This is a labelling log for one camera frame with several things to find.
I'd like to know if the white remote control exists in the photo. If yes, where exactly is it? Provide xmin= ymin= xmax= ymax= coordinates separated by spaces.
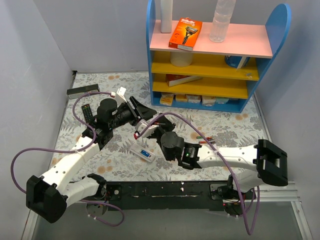
xmin=129 ymin=143 xmax=156 ymax=163

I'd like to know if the blue battery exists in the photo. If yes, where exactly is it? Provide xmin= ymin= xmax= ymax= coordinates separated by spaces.
xmin=140 ymin=150 xmax=151 ymax=158

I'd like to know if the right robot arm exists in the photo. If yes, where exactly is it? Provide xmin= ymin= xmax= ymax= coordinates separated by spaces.
xmin=143 ymin=117 xmax=288 ymax=199

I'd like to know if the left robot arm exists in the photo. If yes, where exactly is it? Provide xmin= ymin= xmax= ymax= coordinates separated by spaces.
xmin=26 ymin=96 xmax=157 ymax=223

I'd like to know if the black remote control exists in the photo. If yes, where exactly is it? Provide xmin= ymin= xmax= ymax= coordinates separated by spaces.
xmin=81 ymin=104 xmax=97 ymax=126

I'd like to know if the floral table cloth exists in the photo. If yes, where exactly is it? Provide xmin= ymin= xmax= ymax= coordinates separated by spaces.
xmin=55 ymin=72 xmax=267 ymax=182

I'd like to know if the red white book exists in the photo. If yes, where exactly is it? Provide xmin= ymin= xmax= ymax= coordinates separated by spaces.
xmin=165 ymin=74 xmax=202 ymax=87

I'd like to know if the green soap pack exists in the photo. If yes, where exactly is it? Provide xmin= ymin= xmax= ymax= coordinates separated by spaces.
xmin=215 ymin=97 xmax=229 ymax=105

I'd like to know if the white cylinder roll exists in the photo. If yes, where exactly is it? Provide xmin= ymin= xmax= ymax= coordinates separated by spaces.
xmin=170 ymin=51 xmax=193 ymax=68

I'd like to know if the black rectangular box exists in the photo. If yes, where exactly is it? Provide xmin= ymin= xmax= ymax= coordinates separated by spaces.
xmin=66 ymin=84 xmax=100 ymax=100

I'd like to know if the blue yellow pink shelf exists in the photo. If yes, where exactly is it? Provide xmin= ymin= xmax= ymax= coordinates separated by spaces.
xmin=146 ymin=0 xmax=292 ymax=113

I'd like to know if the orange razor box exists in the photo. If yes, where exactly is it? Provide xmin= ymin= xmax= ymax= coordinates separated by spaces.
xmin=168 ymin=17 xmax=203 ymax=52

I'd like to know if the blue white cup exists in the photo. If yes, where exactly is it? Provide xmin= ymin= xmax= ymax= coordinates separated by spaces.
xmin=224 ymin=55 xmax=250 ymax=69

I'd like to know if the clear plastic water bottle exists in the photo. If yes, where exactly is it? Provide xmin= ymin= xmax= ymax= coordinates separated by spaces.
xmin=209 ymin=0 xmax=236 ymax=43

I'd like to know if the white tall bottle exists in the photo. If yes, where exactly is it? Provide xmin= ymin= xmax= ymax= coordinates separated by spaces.
xmin=160 ymin=0 xmax=173 ymax=34

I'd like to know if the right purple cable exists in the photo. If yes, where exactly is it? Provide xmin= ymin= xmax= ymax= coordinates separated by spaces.
xmin=136 ymin=112 xmax=261 ymax=236

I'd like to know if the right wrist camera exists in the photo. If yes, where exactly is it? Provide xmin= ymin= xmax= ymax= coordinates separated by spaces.
xmin=133 ymin=119 xmax=158 ymax=140

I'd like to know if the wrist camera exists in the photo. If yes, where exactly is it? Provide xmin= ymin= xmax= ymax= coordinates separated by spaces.
xmin=115 ymin=86 xmax=128 ymax=105
xmin=133 ymin=119 xmax=158 ymax=140

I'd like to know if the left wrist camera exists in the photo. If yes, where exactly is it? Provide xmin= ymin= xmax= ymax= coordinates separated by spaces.
xmin=115 ymin=86 xmax=128 ymax=105

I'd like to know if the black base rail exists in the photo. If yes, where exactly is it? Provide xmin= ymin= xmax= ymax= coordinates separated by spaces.
xmin=99 ymin=180 xmax=239 ymax=211

